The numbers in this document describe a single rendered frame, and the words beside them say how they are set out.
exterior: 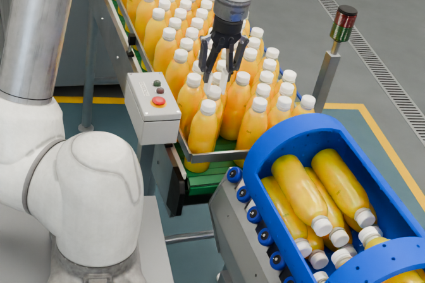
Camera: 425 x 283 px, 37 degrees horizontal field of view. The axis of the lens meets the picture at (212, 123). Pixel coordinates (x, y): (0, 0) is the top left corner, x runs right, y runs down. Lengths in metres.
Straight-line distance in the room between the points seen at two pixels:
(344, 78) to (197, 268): 2.02
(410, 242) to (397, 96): 3.06
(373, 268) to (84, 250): 0.52
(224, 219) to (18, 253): 0.62
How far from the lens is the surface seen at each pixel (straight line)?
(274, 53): 1.96
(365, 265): 1.22
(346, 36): 2.03
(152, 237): 1.32
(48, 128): 1.17
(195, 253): 2.77
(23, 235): 1.32
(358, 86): 4.24
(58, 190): 1.10
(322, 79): 2.11
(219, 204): 1.73
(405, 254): 1.23
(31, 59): 1.14
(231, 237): 1.66
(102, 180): 1.06
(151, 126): 1.62
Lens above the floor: 2.03
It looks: 36 degrees down
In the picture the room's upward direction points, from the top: 12 degrees clockwise
